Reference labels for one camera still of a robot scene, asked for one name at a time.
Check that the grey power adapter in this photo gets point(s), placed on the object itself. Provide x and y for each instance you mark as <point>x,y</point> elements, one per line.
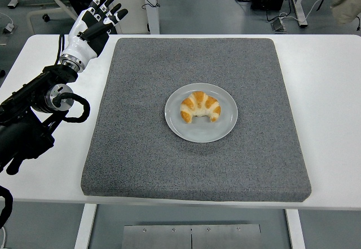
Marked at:
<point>278,26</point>

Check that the white table leg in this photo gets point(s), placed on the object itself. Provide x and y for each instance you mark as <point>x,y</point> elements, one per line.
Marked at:
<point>84,226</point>
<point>295,229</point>

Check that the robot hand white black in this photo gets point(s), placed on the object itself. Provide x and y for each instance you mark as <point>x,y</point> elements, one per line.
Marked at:
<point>79,46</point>

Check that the light grey round plate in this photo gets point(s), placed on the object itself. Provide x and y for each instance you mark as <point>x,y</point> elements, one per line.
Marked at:
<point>203,133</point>

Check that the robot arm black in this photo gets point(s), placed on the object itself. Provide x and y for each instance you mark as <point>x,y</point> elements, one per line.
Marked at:
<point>22,97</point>

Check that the croissant bread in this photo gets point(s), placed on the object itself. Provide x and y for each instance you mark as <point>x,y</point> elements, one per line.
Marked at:
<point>200,102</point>

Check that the grey metal plate with screws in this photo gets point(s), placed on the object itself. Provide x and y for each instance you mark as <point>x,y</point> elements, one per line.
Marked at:
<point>158,237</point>

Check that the grey speckled mat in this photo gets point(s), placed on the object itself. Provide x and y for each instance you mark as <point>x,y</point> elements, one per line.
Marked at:
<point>197,170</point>

